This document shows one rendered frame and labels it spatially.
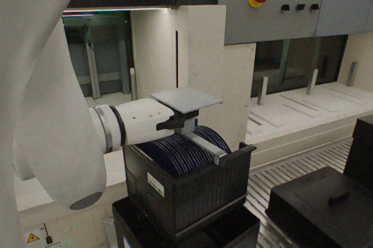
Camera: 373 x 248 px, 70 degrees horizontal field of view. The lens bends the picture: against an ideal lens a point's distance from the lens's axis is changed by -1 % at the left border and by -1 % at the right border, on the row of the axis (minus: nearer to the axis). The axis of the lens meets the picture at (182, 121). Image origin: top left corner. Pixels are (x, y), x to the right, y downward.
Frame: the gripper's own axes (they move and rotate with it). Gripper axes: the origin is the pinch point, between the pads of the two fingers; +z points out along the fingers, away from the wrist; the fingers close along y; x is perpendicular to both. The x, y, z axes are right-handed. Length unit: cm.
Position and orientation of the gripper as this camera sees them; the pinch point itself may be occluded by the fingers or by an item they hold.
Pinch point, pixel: (183, 106)
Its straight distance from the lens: 56.3
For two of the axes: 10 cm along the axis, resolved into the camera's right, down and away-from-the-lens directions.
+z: 8.0, -2.5, 5.4
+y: 5.9, 3.3, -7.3
